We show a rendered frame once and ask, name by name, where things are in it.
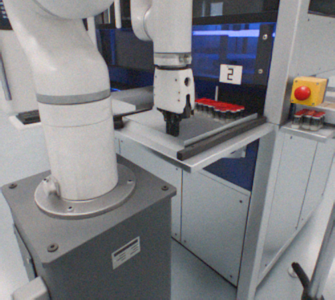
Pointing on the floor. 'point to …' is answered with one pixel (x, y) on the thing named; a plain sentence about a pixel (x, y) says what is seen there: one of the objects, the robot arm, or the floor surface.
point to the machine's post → (275, 117)
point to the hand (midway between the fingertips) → (172, 129)
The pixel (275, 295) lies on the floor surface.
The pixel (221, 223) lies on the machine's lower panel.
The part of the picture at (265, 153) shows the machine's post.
